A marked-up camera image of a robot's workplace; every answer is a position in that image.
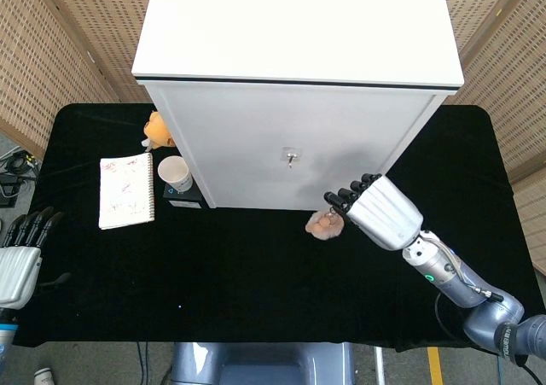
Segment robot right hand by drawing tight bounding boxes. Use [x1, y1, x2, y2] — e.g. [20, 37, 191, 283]
[322, 172, 425, 251]

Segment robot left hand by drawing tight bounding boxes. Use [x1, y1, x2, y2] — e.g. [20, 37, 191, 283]
[0, 206, 72, 309]

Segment bear keychain toy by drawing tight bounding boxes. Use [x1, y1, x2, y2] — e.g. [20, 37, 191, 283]
[304, 207, 346, 241]

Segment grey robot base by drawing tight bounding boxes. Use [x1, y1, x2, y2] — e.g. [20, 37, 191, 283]
[168, 342, 356, 385]

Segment orange plush toy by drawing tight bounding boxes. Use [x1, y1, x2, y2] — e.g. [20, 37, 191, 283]
[141, 110, 175, 152]

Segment spiral notebook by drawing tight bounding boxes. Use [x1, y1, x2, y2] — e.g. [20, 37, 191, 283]
[98, 152, 156, 230]

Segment white cabinet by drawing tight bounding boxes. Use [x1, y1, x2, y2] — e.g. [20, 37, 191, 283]
[131, 0, 465, 214]

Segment small black box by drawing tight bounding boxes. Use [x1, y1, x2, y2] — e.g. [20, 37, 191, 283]
[163, 177, 206, 210]

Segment white paper cup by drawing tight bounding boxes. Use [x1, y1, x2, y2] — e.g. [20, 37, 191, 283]
[157, 155, 193, 194]

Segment black tablecloth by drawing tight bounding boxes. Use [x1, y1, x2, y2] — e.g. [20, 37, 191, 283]
[11, 102, 546, 353]

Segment woven screen panel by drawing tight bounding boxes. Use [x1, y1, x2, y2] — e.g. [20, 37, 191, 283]
[439, 0, 546, 271]
[0, 0, 155, 160]

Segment black cables on floor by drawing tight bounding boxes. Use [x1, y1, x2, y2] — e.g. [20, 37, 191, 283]
[0, 145, 40, 209]

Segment black cable under table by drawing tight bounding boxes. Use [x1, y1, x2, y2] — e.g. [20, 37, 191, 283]
[136, 341, 149, 385]

